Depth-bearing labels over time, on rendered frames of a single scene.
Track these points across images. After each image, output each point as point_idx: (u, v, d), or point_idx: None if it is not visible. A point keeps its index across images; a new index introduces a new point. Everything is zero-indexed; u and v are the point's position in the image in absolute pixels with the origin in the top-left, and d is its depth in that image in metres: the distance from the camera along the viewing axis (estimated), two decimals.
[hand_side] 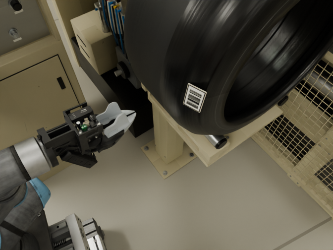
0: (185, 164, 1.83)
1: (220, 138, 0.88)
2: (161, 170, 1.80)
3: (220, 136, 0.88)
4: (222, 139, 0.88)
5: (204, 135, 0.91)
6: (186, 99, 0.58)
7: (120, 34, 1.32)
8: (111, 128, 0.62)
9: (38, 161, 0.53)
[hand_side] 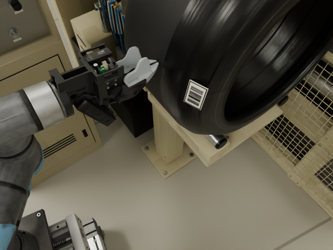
0: (185, 164, 1.83)
1: (220, 138, 0.88)
2: (161, 170, 1.80)
3: (220, 136, 0.88)
4: (222, 139, 0.88)
5: (204, 135, 0.91)
6: (187, 96, 0.58)
7: (120, 34, 1.32)
8: (132, 75, 0.54)
9: (51, 105, 0.46)
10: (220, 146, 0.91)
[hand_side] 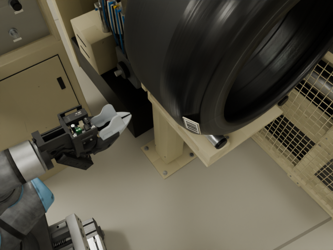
0: (185, 164, 1.83)
1: (216, 142, 0.88)
2: (161, 170, 1.80)
3: (216, 140, 0.88)
4: (218, 143, 0.88)
5: (205, 136, 0.92)
6: (186, 125, 0.68)
7: (120, 34, 1.32)
8: (106, 130, 0.62)
9: (33, 164, 0.54)
10: None
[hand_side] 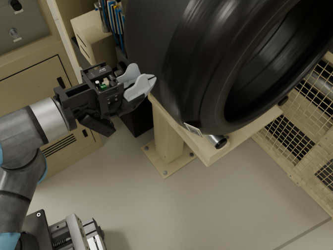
0: (185, 164, 1.83)
1: (224, 136, 0.89)
2: (161, 170, 1.80)
3: (224, 136, 0.90)
4: (226, 138, 0.89)
5: None
6: (189, 130, 0.71)
7: (120, 34, 1.32)
8: (132, 91, 0.58)
9: (56, 121, 0.49)
10: (215, 148, 0.90)
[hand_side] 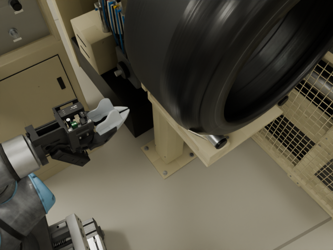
0: (185, 164, 1.83)
1: None
2: (161, 170, 1.80)
3: None
4: (218, 147, 0.91)
5: None
6: (194, 134, 0.75)
7: (120, 34, 1.32)
8: (103, 125, 0.60)
9: (27, 159, 0.52)
10: (222, 139, 0.88)
